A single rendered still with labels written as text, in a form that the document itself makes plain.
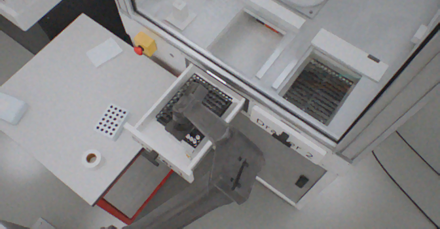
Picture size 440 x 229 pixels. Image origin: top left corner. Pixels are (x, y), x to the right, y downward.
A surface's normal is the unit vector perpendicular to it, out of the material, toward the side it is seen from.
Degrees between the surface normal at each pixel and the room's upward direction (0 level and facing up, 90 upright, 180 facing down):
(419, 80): 90
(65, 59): 0
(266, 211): 0
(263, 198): 0
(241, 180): 38
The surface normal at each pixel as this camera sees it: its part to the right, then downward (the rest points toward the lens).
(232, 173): 0.62, -0.29
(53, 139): 0.00, -0.41
